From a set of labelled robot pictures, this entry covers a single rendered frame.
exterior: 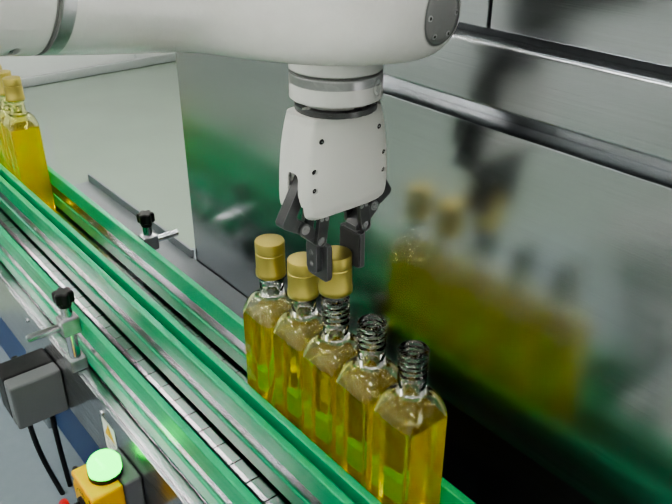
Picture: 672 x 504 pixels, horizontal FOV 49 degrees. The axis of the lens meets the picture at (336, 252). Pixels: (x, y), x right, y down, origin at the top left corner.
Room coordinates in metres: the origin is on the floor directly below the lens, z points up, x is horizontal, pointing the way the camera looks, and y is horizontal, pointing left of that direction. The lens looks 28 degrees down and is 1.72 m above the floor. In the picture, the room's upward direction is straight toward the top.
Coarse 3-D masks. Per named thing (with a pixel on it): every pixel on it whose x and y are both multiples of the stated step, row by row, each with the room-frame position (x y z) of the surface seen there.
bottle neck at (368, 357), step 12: (360, 324) 0.60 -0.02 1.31; (372, 324) 0.62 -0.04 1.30; (384, 324) 0.60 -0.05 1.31; (360, 336) 0.60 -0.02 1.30; (372, 336) 0.59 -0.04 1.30; (384, 336) 0.60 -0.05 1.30; (360, 348) 0.60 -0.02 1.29; (372, 348) 0.60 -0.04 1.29; (384, 348) 0.60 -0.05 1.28; (360, 360) 0.60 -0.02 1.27; (372, 360) 0.59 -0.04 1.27; (384, 360) 0.60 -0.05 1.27
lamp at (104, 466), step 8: (96, 456) 0.72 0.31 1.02; (104, 456) 0.72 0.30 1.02; (112, 456) 0.73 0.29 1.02; (88, 464) 0.71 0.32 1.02; (96, 464) 0.71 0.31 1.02; (104, 464) 0.71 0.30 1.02; (112, 464) 0.71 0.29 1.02; (120, 464) 0.72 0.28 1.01; (88, 472) 0.71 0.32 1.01; (96, 472) 0.70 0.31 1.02; (104, 472) 0.70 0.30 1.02; (112, 472) 0.71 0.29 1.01; (120, 472) 0.72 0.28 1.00; (96, 480) 0.70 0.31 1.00; (104, 480) 0.70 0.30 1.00; (112, 480) 0.71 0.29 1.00
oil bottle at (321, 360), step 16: (320, 336) 0.66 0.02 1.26; (352, 336) 0.66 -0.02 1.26; (304, 352) 0.65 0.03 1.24; (320, 352) 0.64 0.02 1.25; (336, 352) 0.63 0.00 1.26; (352, 352) 0.64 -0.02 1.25; (304, 368) 0.65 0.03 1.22; (320, 368) 0.63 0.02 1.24; (336, 368) 0.62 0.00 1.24; (304, 384) 0.65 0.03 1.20; (320, 384) 0.63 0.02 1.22; (304, 400) 0.65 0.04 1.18; (320, 400) 0.63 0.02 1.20; (304, 416) 0.65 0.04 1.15; (320, 416) 0.63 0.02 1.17; (304, 432) 0.65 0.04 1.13; (320, 432) 0.63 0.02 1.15; (320, 448) 0.63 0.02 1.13
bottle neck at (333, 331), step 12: (324, 300) 0.65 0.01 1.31; (336, 300) 0.66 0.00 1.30; (348, 300) 0.65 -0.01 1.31; (324, 312) 0.65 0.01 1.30; (336, 312) 0.64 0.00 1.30; (348, 312) 0.65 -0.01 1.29; (324, 324) 0.65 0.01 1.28; (336, 324) 0.64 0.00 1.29; (348, 324) 0.65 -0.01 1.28; (324, 336) 0.65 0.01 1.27; (336, 336) 0.64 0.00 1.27; (348, 336) 0.65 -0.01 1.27
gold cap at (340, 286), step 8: (336, 248) 0.66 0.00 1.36; (344, 248) 0.66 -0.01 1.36; (336, 256) 0.65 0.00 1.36; (344, 256) 0.65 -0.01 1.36; (336, 264) 0.64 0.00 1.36; (344, 264) 0.64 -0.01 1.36; (336, 272) 0.64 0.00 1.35; (344, 272) 0.64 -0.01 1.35; (320, 280) 0.65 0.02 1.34; (336, 280) 0.64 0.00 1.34; (344, 280) 0.64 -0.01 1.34; (320, 288) 0.65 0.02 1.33; (328, 288) 0.64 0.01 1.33; (336, 288) 0.64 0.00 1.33; (344, 288) 0.64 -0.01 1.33; (352, 288) 0.65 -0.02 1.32; (328, 296) 0.64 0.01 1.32; (336, 296) 0.64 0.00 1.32; (344, 296) 0.64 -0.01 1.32
